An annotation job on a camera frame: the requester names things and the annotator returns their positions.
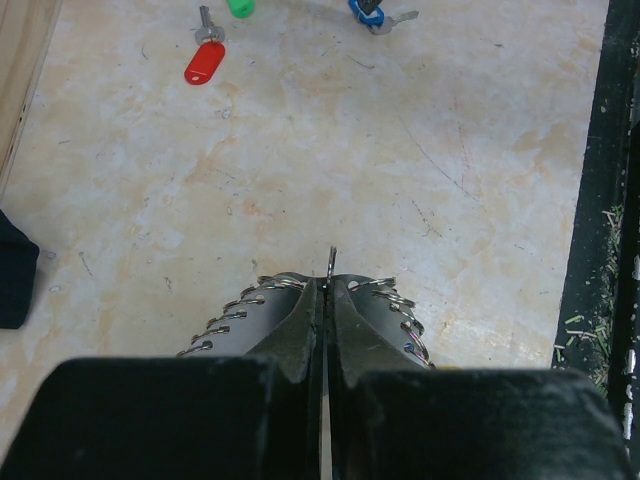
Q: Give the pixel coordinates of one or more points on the key with blue tag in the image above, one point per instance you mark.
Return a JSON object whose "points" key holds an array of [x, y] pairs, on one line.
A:
{"points": [[374, 19]]}

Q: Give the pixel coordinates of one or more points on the key with red tag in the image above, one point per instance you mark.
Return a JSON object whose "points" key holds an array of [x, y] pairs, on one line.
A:
{"points": [[210, 52]]}

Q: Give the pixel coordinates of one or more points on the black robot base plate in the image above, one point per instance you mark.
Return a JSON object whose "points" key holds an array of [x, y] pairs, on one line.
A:
{"points": [[599, 306]]}

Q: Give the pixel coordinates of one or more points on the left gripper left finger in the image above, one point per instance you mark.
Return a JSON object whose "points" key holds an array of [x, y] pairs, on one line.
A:
{"points": [[242, 401]]}

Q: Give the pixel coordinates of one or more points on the key with green tag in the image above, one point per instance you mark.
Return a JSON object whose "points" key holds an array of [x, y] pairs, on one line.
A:
{"points": [[241, 8]]}

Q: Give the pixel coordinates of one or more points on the navy tank top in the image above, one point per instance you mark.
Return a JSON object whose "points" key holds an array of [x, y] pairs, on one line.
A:
{"points": [[18, 266]]}

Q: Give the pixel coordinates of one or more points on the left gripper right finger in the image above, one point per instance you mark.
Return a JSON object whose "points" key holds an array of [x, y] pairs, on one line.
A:
{"points": [[395, 415]]}

